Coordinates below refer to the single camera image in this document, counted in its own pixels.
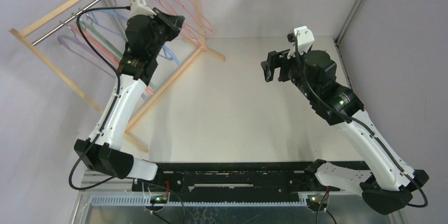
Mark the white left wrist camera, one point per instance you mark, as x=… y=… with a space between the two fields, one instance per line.
x=139 y=7

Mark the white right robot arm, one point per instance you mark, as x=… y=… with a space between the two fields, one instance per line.
x=388 y=184

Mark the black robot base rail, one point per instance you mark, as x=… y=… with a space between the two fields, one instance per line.
x=240 y=183

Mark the blue plastic hanger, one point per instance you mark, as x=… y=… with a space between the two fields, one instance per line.
x=119 y=19

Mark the pink curved plastic hanger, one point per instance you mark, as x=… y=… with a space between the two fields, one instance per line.
x=101 y=44

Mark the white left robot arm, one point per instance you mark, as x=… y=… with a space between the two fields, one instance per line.
x=101 y=151

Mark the metal rack hanging rod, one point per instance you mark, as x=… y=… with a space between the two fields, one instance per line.
x=64 y=7

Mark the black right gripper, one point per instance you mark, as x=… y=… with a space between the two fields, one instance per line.
x=274 y=65

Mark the wooden clothes rack frame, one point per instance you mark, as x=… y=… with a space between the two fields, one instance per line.
x=37 y=107

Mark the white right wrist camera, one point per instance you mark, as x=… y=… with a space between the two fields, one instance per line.
x=302 y=41

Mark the right aluminium frame post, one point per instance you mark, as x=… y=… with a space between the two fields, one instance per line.
x=348 y=21

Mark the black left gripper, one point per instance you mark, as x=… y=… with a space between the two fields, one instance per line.
x=173 y=27

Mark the green plastic hanger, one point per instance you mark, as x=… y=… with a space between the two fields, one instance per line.
x=98 y=29

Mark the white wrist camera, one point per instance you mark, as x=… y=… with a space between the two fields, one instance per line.
x=139 y=7
x=302 y=41

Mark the purple plastic hanger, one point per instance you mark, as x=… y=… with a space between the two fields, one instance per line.
x=75 y=44

